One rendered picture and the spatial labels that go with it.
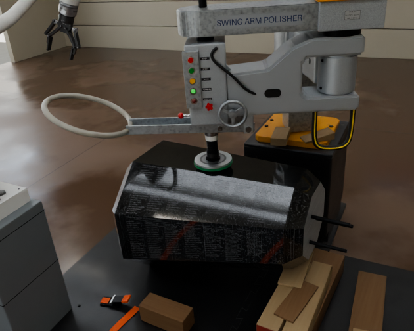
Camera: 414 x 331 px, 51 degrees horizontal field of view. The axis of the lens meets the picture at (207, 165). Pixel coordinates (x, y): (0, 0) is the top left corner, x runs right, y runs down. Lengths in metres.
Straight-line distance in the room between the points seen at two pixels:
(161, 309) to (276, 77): 1.43
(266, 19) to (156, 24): 7.64
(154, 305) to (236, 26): 1.59
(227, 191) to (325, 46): 0.88
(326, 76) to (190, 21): 0.72
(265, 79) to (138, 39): 7.94
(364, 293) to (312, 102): 1.15
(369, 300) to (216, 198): 1.04
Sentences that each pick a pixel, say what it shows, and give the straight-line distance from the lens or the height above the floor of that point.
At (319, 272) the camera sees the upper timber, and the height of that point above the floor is 0.25.
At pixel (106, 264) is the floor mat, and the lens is 3.17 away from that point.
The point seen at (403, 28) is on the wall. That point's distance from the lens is 8.20.
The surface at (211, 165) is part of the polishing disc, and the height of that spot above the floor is 0.88.
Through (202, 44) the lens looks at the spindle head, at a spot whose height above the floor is 1.54.
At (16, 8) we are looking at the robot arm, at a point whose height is 1.75.
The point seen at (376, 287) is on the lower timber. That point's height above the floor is 0.13.
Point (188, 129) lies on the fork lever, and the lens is 2.31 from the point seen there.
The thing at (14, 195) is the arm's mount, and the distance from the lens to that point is 2.43.
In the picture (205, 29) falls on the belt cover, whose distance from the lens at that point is 2.11.
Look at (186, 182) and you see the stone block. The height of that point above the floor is 0.77.
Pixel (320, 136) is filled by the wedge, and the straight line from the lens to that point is 2.88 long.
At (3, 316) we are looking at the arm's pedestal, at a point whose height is 0.32.
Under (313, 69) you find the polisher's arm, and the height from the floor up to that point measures 1.33.
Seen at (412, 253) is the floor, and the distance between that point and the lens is 3.29.
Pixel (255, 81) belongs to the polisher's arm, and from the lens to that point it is 2.18.
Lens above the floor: 1.96
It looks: 27 degrees down
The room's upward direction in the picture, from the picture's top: 4 degrees counter-clockwise
